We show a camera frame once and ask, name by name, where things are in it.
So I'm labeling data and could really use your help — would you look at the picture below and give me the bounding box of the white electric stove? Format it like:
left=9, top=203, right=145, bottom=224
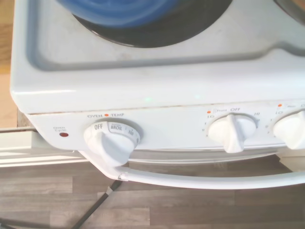
left=9, top=0, right=305, bottom=189

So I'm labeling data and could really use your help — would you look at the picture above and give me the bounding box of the black stove burner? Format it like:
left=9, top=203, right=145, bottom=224
left=70, top=0, right=230, bottom=48

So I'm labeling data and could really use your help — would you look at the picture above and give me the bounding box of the blue pot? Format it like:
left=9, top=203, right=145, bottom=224
left=55, top=0, right=182, bottom=29

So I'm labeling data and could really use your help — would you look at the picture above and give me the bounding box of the white burner knob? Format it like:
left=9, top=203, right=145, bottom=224
left=207, top=113, right=258, bottom=154
left=272, top=110, right=305, bottom=150

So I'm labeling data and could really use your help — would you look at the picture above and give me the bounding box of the white baseboard trim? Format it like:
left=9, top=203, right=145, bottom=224
left=0, top=130, right=84, bottom=167

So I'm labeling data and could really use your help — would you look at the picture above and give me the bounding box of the white oven temperature knob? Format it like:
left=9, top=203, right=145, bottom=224
left=83, top=121, right=143, bottom=169

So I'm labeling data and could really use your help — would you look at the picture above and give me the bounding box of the white oven door handle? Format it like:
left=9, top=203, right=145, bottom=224
left=78, top=149, right=305, bottom=190

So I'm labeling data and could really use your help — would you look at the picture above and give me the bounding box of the black power cable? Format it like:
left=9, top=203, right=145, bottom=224
left=0, top=180, right=121, bottom=229

